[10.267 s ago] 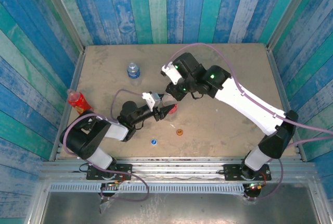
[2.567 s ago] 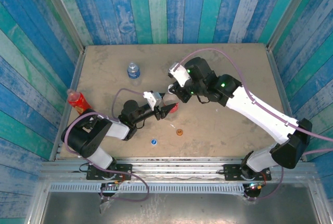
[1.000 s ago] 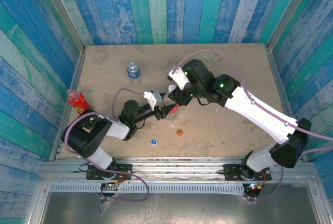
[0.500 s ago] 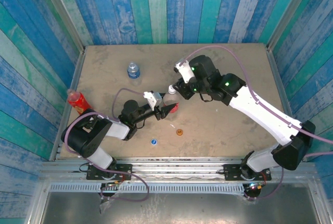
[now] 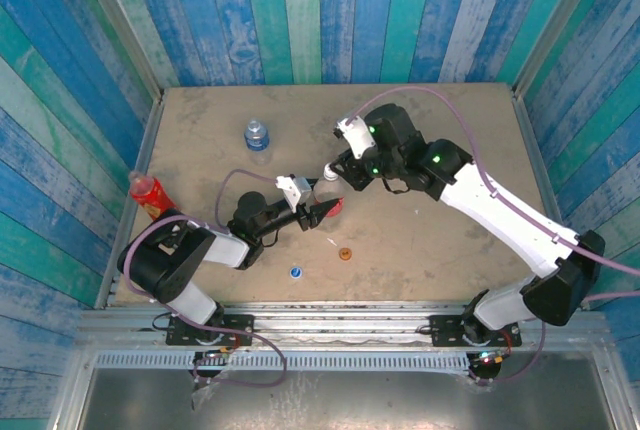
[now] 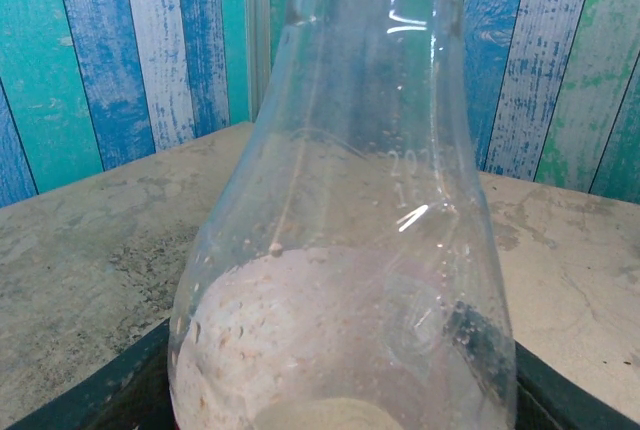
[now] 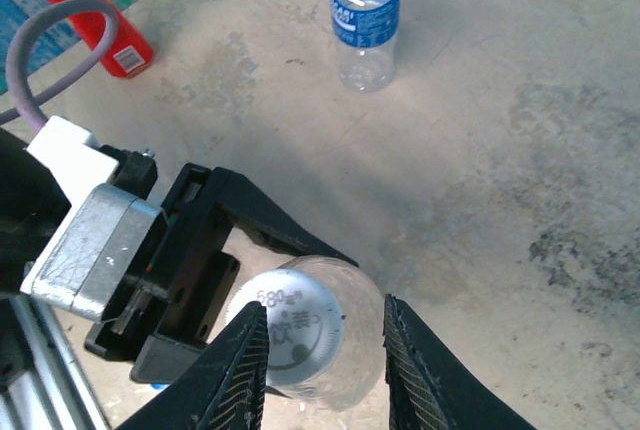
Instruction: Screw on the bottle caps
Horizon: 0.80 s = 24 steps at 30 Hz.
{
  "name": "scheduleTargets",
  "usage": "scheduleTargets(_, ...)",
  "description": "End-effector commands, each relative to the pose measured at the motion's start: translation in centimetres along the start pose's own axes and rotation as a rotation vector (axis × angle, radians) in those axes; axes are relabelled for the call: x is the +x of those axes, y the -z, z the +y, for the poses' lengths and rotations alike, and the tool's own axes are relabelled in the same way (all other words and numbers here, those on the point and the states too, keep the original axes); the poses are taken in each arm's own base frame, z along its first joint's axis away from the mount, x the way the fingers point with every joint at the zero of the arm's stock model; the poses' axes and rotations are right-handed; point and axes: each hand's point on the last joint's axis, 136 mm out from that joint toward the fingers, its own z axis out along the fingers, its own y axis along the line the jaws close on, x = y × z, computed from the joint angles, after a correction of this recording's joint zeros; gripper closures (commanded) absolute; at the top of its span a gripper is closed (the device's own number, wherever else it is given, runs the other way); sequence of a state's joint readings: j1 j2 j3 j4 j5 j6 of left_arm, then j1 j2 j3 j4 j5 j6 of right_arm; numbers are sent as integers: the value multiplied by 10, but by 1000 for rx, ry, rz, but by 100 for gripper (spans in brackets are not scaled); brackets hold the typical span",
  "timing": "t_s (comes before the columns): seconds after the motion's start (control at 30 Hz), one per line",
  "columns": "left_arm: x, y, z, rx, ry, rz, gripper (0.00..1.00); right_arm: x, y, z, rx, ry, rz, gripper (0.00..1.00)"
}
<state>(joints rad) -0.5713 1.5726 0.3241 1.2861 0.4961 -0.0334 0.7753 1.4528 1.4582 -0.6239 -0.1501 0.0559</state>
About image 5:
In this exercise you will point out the clear bottle with red label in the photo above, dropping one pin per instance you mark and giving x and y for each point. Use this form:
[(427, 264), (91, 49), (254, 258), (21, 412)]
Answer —
[(327, 191)]

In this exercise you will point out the orange bottle cap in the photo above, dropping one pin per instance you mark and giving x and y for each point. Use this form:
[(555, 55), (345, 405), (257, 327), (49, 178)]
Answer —
[(345, 254)]

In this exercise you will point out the blue and white bottle cap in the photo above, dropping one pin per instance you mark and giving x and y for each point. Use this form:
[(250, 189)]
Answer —
[(296, 273)]

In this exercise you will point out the small clear bottle blue label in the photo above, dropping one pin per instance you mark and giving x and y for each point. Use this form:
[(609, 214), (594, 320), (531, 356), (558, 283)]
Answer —
[(256, 140)]

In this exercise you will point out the red tea bottle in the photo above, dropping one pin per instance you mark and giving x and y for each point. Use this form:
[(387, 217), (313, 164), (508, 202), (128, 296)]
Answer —
[(155, 197)]

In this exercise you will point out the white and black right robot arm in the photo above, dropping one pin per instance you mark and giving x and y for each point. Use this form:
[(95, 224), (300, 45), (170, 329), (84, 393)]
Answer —
[(500, 210)]

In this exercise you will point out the small white plastic scrap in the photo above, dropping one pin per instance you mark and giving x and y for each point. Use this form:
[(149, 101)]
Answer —
[(331, 241)]

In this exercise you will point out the small controller board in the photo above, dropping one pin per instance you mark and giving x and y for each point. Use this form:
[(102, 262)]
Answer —
[(486, 357), (215, 356)]

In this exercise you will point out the steel sheet tray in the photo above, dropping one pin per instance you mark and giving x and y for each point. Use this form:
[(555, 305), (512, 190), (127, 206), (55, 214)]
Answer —
[(350, 400)]

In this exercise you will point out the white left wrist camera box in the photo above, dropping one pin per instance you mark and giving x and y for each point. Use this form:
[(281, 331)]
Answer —
[(295, 190)]

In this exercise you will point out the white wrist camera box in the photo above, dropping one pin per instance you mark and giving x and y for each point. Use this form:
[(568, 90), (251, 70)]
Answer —
[(295, 190), (357, 137)]

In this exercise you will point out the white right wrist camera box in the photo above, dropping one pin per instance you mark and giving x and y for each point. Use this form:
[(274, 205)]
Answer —
[(357, 137)]

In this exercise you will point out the aluminium mounting rail frame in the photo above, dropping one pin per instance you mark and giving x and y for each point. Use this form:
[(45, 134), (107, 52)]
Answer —
[(340, 322)]

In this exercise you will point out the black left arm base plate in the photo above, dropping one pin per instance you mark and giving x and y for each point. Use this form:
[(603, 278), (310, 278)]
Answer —
[(235, 330)]

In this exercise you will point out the aluminium table edge rail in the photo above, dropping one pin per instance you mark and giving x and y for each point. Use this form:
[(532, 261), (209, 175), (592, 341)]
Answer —
[(530, 150), (147, 150)]

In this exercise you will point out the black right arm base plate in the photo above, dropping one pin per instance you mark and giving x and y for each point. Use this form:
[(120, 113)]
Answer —
[(447, 332)]

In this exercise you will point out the metal corner post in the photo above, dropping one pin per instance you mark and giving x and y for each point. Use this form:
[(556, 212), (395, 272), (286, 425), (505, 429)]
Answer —
[(120, 20), (555, 20)]

